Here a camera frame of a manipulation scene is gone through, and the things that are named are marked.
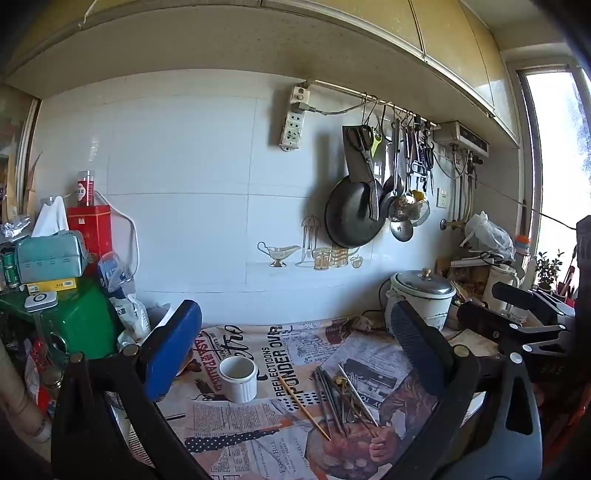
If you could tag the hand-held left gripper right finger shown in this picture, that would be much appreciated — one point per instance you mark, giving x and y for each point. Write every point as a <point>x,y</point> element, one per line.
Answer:
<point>415,350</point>

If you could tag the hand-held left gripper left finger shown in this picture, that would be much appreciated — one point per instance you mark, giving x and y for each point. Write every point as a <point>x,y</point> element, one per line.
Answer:
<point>171,350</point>

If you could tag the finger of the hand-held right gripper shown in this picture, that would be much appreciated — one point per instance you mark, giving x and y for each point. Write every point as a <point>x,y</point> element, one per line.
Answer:
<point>489,323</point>
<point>521,297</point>

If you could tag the white ribbed cup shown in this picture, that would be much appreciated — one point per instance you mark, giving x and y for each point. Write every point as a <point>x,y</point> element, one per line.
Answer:
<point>238,383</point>

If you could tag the wooden chopstick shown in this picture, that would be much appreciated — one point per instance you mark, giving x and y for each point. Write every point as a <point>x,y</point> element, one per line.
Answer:
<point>304,408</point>

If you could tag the white electric kettle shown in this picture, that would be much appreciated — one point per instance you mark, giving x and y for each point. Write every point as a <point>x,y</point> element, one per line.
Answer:
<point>498,281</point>

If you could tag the small potted plant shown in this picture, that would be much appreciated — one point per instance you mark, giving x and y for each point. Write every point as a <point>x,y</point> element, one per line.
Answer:
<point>549,270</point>

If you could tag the white printed food bag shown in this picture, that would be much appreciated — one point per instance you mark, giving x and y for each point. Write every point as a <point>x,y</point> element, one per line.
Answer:
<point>131,316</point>

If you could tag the white rice cooker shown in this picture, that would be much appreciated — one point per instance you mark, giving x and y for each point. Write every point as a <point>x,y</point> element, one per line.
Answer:
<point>425,295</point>

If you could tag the white plug adapter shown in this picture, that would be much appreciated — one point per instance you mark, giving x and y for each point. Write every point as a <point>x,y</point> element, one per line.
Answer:
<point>363,323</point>

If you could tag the person's red clothing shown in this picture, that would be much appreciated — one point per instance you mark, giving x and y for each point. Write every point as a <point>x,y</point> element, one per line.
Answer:
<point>572,424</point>

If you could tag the clear plastic bag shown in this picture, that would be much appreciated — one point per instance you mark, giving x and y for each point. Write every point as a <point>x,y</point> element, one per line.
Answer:
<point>489,235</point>

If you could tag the green canister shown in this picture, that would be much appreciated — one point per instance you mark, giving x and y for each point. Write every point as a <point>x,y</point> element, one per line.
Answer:
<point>87,318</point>

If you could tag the blue and clear bag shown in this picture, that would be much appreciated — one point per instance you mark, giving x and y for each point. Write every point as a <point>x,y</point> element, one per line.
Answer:
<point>115,272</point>

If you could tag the newspaper print tablecloth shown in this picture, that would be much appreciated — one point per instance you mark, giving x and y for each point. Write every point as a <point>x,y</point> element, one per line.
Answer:
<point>277,350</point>

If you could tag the small mesh strainer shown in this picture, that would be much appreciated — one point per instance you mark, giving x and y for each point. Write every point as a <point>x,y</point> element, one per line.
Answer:
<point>421,212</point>

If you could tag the yellow flat box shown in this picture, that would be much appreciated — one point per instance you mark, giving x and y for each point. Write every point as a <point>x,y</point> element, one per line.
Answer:
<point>51,285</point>

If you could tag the small white device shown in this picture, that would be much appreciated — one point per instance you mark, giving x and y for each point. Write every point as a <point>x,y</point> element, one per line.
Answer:
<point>40,302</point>

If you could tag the black frying pan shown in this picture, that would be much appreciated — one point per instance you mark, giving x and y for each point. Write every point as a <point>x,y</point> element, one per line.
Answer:
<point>351,226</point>

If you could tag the red tin box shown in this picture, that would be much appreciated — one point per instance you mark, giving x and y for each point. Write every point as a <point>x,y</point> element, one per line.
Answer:
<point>92,230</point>

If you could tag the teal tissue box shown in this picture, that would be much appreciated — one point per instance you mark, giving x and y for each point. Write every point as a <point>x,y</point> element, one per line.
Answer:
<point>48,258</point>

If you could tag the dark steel serving spoon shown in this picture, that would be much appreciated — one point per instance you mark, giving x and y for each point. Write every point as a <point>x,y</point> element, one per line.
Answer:
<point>388,196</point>

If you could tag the window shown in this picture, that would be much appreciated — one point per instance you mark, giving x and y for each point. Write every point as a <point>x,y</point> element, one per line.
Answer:
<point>554,138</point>

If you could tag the metal peeler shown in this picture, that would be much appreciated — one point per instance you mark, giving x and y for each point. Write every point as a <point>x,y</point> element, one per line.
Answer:
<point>418,168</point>

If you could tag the green peeler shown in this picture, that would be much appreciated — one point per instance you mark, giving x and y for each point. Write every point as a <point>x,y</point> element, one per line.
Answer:
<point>377,145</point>

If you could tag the brown paper bags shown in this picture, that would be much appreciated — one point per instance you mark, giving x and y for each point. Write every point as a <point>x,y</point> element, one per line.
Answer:
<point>31,184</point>

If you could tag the white power strip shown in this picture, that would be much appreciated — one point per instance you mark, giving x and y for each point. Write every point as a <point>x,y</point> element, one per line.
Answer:
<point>293,127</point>

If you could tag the glass door side cabinet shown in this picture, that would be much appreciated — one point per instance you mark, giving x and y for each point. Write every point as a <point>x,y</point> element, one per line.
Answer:
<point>14,147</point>

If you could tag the cream upper cabinets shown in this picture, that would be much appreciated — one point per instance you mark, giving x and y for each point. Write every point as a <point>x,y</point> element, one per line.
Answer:
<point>231,37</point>

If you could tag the brass wall faucet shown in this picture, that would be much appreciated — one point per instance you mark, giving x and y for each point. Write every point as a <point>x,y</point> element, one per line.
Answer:
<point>452,225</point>

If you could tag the white wall socket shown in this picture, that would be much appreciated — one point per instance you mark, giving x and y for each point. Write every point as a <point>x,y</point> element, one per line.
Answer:
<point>442,197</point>

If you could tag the white wall-mounted box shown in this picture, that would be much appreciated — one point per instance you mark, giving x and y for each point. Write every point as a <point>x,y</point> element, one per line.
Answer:
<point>461,136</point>

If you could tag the metal hanging rail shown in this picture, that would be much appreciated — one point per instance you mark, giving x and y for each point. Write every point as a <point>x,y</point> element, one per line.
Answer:
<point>351,92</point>

